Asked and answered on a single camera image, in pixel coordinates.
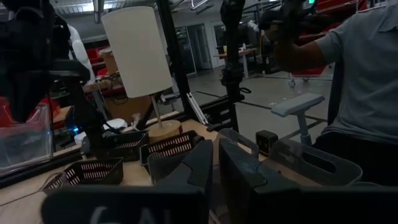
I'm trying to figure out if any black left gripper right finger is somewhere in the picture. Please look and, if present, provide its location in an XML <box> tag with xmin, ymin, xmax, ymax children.
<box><xmin>218</xmin><ymin>138</ymin><xmax>398</xmax><ymax>224</ymax></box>

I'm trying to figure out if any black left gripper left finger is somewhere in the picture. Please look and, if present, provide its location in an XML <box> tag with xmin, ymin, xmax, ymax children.
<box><xmin>42</xmin><ymin>139</ymin><xmax>215</xmax><ymax>224</ymax></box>

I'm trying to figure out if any smoke gray translucent basket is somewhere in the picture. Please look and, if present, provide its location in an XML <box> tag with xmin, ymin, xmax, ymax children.
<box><xmin>147</xmin><ymin>151</ymin><xmax>189</xmax><ymax>186</ymax></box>
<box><xmin>267</xmin><ymin>138</ymin><xmax>364</xmax><ymax>187</ymax></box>
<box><xmin>213</xmin><ymin>128</ymin><xmax>261</xmax><ymax>160</ymax></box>

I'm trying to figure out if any red wheeled shelf cart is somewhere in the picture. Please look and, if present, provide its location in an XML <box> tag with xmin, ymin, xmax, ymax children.
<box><xmin>287</xmin><ymin>0</ymin><xmax>369</xmax><ymax>88</ymax></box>

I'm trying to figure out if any black slotted plastic basket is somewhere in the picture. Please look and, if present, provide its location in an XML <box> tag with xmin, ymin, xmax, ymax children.
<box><xmin>90</xmin><ymin>129</ymin><xmax>150</xmax><ymax>163</ymax></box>
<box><xmin>42</xmin><ymin>157</ymin><xmax>124</xmax><ymax>195</ymax></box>
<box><xmin>139</xmin><ymin>129</ymin><xmax>205</xmax><ymax>166</ymax></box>

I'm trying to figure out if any white power adapter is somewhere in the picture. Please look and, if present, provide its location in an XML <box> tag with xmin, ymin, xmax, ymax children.
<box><xmin>102</xmin><ymin>118</ymin><xmax>129</xmax><ymax>131</ymax></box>

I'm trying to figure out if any large brown cardboard box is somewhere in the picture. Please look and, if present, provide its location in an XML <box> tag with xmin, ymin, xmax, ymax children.
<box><xmin>104</xmin><ymin>95</ymin><xmax>156</xmax><ymax>125</ymax></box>

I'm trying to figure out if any gray chair armrest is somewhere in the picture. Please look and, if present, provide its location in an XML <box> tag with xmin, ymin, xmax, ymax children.
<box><xmin>270</xmin><ymin>92</ymin><xmax>326</xmax><ymax>146</ymax></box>

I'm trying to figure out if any black vertical equipment pole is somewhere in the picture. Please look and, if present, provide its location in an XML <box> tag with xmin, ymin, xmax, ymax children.
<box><xmin>219</xmin><ymin>0</ymin><xmax>247</xmax><ymax>133</ymax></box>

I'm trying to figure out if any wooden background table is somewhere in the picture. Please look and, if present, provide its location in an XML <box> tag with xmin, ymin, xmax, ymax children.
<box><xmin>213</xmin><ymin>46</ymin><xmax>259</xmax><ymax>78</ymax></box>

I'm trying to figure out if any white shade wooden table lamp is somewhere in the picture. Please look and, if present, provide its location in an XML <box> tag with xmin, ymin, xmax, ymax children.
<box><xmin>101</xmin><ymin>5</ymin><xmax>183</xmax><ymax>144</ymax></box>

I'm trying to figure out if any small tan cardboard box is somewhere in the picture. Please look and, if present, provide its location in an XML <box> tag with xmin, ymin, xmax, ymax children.
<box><xmin>98</xmin><ymin>46</ymin><xmax>119</xmax><ymax>76</ymax></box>

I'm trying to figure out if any red storage bin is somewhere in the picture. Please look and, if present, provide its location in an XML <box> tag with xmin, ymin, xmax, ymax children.
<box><xmin>39</xmin><ymin>96</ymin><xmax>62</xmax><ymax>121</ymax></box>

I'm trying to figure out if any person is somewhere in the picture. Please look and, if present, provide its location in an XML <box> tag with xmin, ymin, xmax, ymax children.
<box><xmin>257</xmin><ymin>0</ymin><xmax>398</xmax><ymax>187</ymax></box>

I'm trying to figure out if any white rounded robot shell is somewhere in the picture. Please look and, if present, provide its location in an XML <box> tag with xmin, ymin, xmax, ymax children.
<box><xmin>67</xmin><ymin>24</ymin><xmax>96</xmax><ymax>84</ymax></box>

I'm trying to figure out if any clear plastic basket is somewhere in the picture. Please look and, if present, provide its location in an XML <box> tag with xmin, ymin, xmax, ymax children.
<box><xmin>0</xmin><ymin>104</ymin><xmax>53</xmax><ymax>177</ymax></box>

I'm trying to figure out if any small black cube camera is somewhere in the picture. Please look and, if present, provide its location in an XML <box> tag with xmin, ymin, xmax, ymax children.
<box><xmin>255</xmin><ymin>129</ymin><xmax>279</xmax><ymax>157</ymax></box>

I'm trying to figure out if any silver metal bracket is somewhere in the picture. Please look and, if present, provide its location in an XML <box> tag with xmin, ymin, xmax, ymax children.
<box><xmin>185</xmin><ymin>91</ymin><xmax>210</xmax><ymax>126</ymax></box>

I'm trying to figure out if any black frame post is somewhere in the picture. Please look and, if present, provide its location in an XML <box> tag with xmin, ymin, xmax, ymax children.
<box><xmin>155</xmin><ymin>0</ymin><xmax>200</xmax><ymax>122</ymax></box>

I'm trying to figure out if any black table frame rail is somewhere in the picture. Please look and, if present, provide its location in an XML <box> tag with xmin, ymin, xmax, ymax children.
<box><xmin>0</xmin><ymin>151</ymin><xmax>83</xmax><ymax>189</ymax></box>

